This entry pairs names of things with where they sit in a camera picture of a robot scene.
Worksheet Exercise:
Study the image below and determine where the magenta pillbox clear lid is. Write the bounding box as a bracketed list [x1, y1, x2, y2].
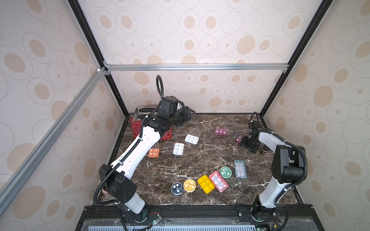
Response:
[235, 134, 245, 145]

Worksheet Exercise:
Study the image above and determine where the light blue rectangular pillbox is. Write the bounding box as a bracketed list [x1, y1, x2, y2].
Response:
[234, 160, 247, 179]

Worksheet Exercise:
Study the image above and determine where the green round pillbox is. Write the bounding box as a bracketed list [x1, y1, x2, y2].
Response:
[219, 166, 233, 179]

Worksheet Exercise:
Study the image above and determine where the red rectangular pillbox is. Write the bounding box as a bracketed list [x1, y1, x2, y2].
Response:
[209, 171, 229, 192]

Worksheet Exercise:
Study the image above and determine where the yellow lidded rectangular pillbox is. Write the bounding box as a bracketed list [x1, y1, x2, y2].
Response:
[197, 175, 215, 194]

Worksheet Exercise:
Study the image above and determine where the yellow round pillbox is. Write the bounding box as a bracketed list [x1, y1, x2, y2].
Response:
[183, 179, 196, 193]

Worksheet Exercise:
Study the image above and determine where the dark blue round pillbox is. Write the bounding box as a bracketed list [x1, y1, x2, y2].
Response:
[171, 182, 183, 196]

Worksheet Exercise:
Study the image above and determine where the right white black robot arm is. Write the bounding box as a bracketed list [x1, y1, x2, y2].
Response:
[240, 112, 308, 222]

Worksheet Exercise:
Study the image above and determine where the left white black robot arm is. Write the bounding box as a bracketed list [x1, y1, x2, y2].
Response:
[93, 76, 195, 215]

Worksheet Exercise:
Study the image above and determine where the small dark brown bottle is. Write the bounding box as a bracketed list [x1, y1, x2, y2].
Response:
[262, 145, 270, 153]

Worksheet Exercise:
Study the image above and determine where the magenta pillbox rear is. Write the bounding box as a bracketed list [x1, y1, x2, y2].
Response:
[215, 127, 228, 136]

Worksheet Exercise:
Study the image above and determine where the red and silver toaster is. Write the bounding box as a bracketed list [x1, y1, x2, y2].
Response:
[130, 105, 155, 138]

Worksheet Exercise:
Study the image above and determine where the white pillbox rear clear lid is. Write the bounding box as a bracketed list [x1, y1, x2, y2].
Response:
[185, 128, 201, 145]

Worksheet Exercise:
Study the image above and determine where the white six-cell pillbox clear lid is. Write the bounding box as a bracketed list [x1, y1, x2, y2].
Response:
[163, 141, 185, 156]

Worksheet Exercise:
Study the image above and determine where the orange square pillbox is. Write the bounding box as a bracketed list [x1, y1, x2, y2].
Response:
[148, 142, 160, 158]

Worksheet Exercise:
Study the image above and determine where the rear aluminium frame rail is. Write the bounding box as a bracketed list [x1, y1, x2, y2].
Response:
[106, 63, 289, 72]

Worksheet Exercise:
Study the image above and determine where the aluminium frame rail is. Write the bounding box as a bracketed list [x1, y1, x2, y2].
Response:
[106, 63, 289, 72]
[1, 67, 107, 216]

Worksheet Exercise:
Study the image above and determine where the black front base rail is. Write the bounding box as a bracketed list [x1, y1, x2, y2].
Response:
[76, 204, 324, 231]

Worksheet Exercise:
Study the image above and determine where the left aluminium frame rail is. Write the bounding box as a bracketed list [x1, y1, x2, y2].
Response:
[1, 67, 107, 216]

